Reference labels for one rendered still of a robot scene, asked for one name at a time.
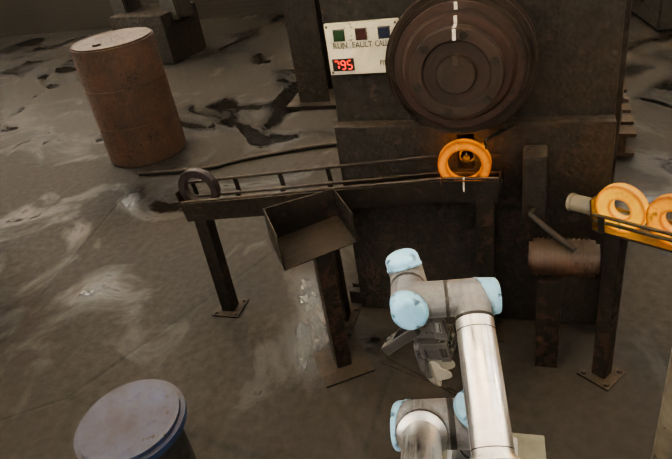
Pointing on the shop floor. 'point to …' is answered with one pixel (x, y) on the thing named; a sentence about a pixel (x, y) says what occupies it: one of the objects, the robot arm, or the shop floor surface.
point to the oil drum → (129, 96)
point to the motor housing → (587, 261)
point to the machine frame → (434, 264)
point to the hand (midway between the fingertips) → (435, 380)
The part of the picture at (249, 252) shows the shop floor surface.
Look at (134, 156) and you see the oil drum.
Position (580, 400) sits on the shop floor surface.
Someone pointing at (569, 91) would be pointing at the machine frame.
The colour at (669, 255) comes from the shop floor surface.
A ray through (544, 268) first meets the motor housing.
